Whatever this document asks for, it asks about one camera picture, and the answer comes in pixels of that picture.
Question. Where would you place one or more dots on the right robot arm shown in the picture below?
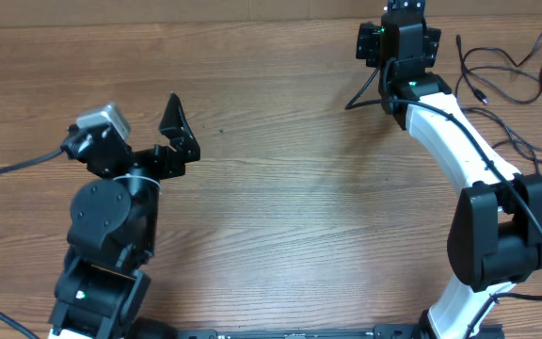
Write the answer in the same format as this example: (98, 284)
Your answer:
(495, 241)

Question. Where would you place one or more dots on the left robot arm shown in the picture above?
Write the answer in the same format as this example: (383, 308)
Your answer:
(114, 221)

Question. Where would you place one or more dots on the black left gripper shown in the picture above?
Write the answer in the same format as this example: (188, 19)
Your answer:
(180, 137)

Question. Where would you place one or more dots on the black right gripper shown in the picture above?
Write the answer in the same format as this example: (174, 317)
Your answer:
(368, 47)

